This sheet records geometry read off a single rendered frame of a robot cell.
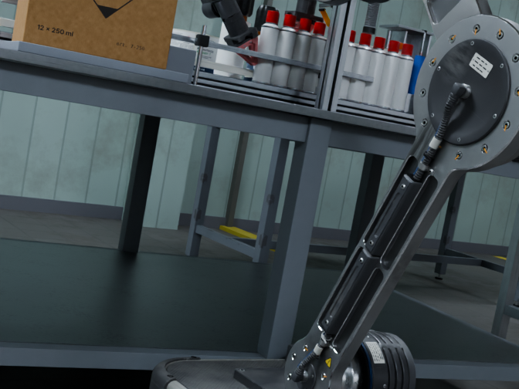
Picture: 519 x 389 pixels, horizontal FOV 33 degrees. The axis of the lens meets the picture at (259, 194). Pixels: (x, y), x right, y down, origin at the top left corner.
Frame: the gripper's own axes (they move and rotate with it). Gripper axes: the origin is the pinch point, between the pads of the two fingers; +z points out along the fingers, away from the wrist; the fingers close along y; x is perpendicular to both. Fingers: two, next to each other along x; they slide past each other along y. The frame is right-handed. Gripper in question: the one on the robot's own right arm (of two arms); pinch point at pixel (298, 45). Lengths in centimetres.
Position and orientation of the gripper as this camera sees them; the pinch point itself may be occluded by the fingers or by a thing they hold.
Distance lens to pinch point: 257.6
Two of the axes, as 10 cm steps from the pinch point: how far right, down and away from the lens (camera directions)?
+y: -8.8, -1.2, -4.6
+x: 4.4, 1.8, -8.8
